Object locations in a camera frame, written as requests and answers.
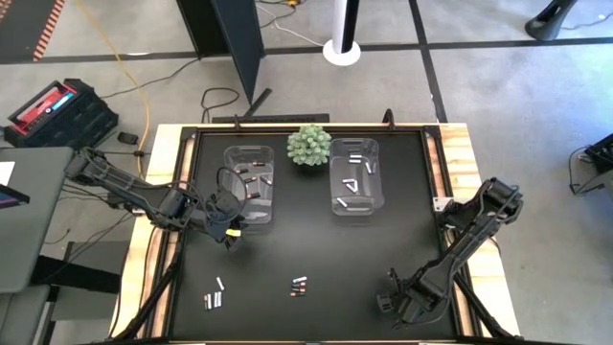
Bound black stand base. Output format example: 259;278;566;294
524;0;579;42

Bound black equipment box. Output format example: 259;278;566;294
568;132;613;196

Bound black slotted bar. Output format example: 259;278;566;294
212;113;330;125

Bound wooden table with black frame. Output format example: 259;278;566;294
109;122;522;345

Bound black red toolbox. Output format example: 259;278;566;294
2;78;121;150

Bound white black pole round base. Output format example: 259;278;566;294
322;0;362;67

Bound green succulent in grey pot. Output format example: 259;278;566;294
285;124;333;169

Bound black room divider panel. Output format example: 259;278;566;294
175;0;273;119

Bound yellow cable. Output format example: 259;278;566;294
76;0;152;170

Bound clear plastic bin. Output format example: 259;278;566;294
329;137;387;217
222;145;276;225

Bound white floor cable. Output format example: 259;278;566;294
256;2;327;48

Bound black mat orange stripes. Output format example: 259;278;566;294
0;0;67;62

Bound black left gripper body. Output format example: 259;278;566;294
203;188;248;239

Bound grey side table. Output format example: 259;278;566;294
0;146;75;294

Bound silver mounting bracket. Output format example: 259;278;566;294
432;195;454;215

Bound black looped floor cable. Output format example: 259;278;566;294
199;86;240;125

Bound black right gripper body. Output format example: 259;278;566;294
395;270;451;327

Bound dark tablet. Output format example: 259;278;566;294
0;183;31;210

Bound grey cabinet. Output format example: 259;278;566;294
0;285;52;345

